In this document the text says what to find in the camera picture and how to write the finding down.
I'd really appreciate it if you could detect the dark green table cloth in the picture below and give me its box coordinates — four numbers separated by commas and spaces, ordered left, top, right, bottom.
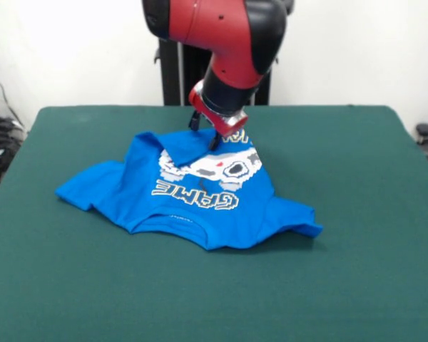
0, 104, 428, 342

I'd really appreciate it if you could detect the blue shirt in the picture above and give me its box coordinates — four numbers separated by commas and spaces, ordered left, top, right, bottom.
55, 126, 324, 252

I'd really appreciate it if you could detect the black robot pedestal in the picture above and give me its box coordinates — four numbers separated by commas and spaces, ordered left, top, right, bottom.
153, 0, 295, 106

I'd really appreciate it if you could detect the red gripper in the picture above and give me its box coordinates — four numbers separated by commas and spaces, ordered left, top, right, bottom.
187, 81, 250, 151

